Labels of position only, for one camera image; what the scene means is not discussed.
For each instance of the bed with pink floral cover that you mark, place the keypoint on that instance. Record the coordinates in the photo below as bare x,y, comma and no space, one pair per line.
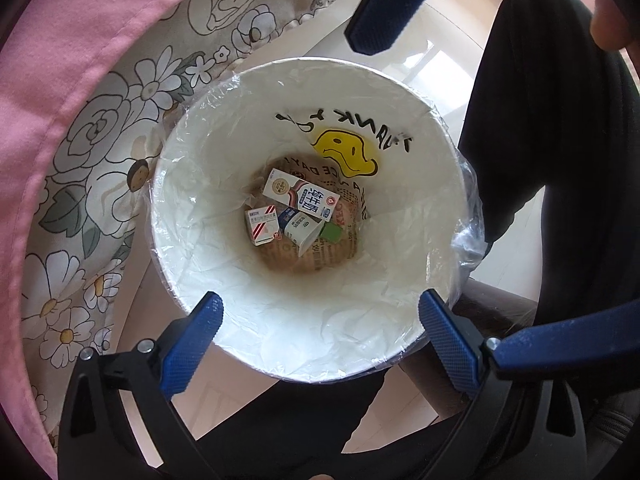
100,160

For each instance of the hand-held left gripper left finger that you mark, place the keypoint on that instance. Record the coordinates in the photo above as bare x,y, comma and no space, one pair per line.
192,345

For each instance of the brown printed paper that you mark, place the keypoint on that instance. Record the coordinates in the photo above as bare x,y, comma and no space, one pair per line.
295,261

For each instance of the white round waste bin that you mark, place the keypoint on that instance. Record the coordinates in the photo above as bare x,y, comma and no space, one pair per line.
210,195

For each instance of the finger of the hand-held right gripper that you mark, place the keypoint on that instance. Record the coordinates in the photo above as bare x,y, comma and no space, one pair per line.
565,340
395,10

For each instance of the small white blue box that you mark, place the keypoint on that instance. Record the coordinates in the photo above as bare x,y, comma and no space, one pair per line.
298,227

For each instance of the green toy block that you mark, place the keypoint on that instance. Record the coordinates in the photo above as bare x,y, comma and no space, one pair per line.
331,233

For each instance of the person's black pants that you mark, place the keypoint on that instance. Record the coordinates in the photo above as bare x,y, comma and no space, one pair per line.
545,135

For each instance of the white and blue milk carton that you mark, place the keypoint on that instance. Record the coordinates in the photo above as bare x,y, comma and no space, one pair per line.
300,194

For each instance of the white red-striped medicine box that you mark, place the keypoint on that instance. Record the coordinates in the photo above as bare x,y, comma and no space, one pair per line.
262,226

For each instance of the person's right hand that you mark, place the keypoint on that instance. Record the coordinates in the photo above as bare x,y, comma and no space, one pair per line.
612,25

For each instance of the small white cup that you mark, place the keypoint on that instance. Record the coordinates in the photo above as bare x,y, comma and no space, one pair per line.
310,242

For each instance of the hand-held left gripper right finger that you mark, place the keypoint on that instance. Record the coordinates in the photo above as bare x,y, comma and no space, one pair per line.
450,345

